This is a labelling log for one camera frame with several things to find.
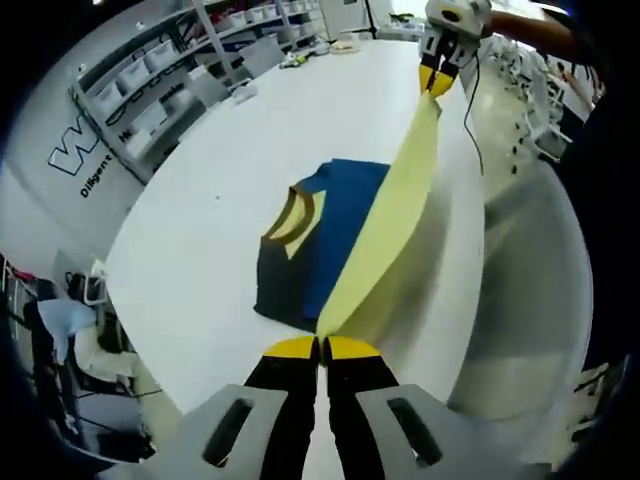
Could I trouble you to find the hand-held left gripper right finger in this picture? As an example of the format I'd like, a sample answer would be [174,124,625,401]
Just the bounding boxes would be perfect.
[322,335,484,480]

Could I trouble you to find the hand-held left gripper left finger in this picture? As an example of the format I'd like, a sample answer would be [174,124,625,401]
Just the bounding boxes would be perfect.
[169,335,322,480]

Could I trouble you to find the yellow blue grey garment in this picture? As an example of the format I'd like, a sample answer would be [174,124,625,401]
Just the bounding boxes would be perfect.
[253,91,444,339]

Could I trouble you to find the row of white workstations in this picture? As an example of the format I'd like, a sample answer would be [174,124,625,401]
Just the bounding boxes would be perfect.
[492,37,599,174]

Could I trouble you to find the small white yellow device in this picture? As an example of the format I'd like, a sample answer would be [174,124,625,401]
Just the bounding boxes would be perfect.
[278,48,314,70]

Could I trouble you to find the large white box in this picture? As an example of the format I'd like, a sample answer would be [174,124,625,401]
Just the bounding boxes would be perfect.
[188,67,232,109]
[238,35,282,77]

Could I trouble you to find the small white crumpled object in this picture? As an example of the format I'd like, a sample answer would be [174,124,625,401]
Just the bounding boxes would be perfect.
[231,83,260,105]

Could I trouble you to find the grey metal shelf unit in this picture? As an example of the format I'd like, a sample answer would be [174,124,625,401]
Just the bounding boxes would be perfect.
[69,0,324,184]

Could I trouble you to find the black bag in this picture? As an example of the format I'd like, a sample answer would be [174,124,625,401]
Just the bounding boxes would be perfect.
[64,269,90,302]

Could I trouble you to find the rows of white storage bins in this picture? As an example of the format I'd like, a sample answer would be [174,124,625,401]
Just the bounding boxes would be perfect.
[92,0,321,151]

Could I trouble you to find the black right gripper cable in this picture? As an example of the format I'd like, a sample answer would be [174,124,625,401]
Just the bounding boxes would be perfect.
[462,47,487,177]

